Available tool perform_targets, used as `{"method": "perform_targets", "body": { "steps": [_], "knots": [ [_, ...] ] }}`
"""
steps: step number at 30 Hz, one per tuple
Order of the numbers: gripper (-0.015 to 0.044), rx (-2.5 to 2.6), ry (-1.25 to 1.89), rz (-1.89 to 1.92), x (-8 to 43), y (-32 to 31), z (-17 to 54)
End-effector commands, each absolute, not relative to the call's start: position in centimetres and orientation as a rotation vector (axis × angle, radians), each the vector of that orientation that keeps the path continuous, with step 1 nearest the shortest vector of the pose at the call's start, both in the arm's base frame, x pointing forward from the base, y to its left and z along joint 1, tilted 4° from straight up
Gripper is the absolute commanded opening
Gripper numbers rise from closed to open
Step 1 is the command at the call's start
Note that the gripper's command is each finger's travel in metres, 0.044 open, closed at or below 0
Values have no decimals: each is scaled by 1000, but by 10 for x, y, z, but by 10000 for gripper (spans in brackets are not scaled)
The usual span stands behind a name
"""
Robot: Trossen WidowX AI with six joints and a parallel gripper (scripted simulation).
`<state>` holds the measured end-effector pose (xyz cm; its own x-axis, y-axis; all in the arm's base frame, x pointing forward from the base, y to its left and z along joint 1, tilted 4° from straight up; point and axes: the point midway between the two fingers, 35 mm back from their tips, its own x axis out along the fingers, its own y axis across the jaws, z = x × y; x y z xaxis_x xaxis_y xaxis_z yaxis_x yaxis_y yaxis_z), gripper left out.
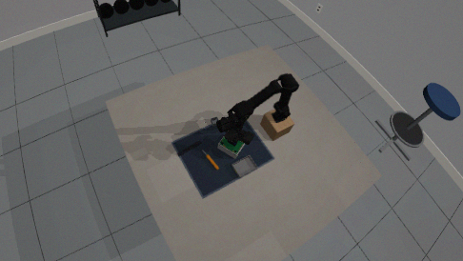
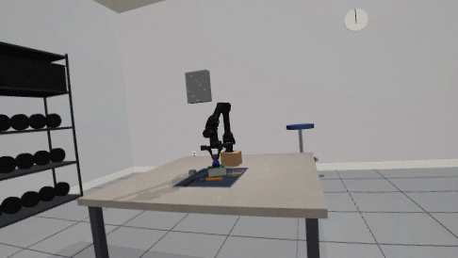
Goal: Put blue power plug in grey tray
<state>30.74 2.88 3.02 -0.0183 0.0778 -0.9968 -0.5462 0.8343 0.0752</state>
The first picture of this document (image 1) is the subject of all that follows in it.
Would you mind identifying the green circuit board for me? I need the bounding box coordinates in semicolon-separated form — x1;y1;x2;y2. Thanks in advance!
219;136;244;153

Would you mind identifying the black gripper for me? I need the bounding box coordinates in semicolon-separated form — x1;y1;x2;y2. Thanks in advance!
233;126;254;145

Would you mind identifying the dark blue-grey work mat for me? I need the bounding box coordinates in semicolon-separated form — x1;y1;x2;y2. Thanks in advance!
171;120;274;199

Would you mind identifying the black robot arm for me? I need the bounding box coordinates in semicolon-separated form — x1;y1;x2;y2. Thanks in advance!
216;73;299;144

